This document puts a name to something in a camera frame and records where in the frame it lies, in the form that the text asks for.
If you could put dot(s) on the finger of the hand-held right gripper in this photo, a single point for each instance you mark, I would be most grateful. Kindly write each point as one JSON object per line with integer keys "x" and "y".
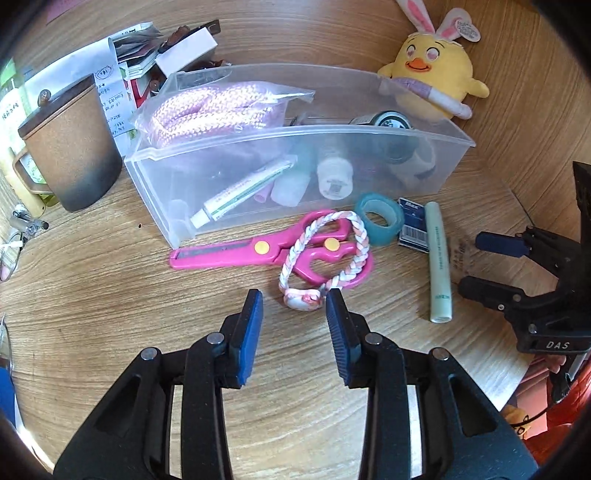
{"x": 501, "y": 243}
{"x": 489, "y": 293}

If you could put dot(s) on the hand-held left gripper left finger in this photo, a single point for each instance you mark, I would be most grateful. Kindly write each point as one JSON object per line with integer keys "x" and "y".
{"x": 249, "y": 337}

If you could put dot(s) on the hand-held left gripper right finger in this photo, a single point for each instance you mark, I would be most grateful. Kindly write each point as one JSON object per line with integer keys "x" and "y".
{"x": 339, "y": 341}

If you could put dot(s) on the white ointment tube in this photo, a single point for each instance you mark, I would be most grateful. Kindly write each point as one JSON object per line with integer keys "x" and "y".
{"x": 244, "y": 189}

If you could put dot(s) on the small white cylinder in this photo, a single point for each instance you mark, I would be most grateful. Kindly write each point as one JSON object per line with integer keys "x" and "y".
{"x": 290, "y": 189}

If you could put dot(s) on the white pill bottle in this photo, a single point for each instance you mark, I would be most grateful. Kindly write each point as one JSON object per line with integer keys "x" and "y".
{"x": 334, "y": 177}

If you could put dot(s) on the dark green bottle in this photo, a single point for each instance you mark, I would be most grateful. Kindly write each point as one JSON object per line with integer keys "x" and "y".
{"x": 385, "y": 122}

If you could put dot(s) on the clear plastic drawer bin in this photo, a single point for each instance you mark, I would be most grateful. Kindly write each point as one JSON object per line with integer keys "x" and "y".
{"x": 184, "y": 152}

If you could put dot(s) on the person's right hand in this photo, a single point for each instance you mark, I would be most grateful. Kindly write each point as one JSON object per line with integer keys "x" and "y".
{"x": 552, "y": 362}

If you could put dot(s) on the pale green tube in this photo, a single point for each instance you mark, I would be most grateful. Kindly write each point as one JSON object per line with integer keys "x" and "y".
{"x": 437, "y": 258}

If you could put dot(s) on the pink scissors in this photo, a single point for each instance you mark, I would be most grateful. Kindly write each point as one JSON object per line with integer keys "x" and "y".
{"x": 221, "y": 256}

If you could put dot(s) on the blue staples box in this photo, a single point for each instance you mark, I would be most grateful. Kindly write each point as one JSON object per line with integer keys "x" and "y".
{"x": 413, "y": 221}

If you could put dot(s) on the teal tape roll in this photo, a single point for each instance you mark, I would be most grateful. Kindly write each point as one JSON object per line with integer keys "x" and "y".
{"x": 381, "y": 221}

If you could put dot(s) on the yellow chick plush toy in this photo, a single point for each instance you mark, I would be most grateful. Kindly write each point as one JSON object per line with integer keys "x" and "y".
{"x": 438, "y": 64}

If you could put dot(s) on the eyeglasses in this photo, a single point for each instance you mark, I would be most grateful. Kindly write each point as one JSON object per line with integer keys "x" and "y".
{"x": 11, "y": 258}

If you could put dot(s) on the brown lidded mug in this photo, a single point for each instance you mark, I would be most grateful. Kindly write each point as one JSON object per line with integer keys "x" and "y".
{"x": 69, "y": 147}

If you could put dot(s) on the white rectangular box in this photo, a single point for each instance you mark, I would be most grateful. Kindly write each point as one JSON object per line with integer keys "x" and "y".
{"x": 184, "y": 48}

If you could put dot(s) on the pile of papers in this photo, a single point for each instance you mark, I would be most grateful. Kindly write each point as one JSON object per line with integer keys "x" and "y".
{"x": 78, "y": 60}

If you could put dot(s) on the green spray bottle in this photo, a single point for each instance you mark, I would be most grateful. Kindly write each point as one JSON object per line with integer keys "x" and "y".
{"x": 10, "y": 108}

